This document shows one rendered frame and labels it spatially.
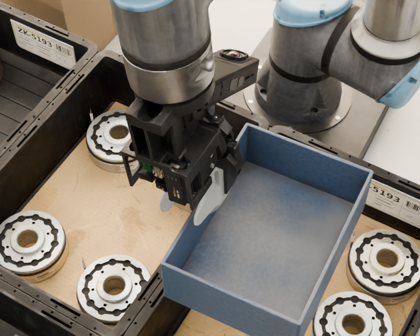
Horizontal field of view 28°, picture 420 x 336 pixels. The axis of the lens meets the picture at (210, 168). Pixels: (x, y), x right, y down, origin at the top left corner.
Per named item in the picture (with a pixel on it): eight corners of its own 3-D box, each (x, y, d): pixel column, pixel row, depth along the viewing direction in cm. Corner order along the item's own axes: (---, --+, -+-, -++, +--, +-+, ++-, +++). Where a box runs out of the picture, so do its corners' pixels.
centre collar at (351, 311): (341, 303, 110) (341, 301, 110) (377, 317, 109) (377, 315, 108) (329, 335, 108) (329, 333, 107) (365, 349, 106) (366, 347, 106)
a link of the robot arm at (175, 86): (150, 0, 72) (234, 25, 69) (158, 39, 75) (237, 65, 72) (102, 56, 68) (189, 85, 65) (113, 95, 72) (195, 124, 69)
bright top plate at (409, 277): (373, 218, 119) (373, 216, 118) (437, 255, 115) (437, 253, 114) (335, 268, 114) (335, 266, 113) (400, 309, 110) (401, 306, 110)
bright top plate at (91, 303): (111, 244, 117) (110, 241, 116) (167, 281, 113) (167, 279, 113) (61, 296, 112) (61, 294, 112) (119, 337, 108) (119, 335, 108)
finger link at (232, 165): (197, 186, 85) (186, 129, 79) (206, 173, 86) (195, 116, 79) (238, 201, 83) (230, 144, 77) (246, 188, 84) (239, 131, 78)
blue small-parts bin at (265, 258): (244, 159, 98) (246, 121, 93) (365, 207, 94) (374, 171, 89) (163, 296, 88) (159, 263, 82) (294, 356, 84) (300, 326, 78)
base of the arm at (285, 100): (275, 53, 153) (280, 11, 146) (352, 81, 150) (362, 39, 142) (240, 106, 145) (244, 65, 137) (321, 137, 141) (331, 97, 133)
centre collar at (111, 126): (117, 117, 130) (116, 114, 129) (142, 131, 128) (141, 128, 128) (97, 137, 127) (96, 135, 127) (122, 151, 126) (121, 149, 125)
